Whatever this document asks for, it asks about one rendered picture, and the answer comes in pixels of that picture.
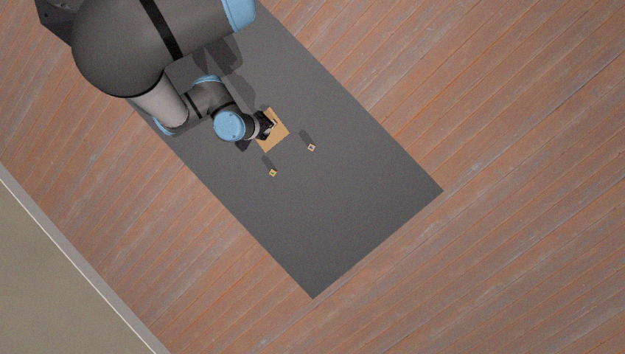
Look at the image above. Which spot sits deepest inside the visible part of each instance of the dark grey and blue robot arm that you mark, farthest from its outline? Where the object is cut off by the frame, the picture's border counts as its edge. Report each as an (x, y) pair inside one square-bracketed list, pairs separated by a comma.
[(123, 46)]

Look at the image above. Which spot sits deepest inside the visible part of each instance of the tan flat mat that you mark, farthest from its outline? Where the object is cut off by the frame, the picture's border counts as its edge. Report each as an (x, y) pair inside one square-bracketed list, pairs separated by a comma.
[(276, 134)]

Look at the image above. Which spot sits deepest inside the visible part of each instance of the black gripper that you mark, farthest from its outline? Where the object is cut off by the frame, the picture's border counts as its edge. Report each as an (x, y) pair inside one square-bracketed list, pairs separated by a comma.
[(265, 126)]

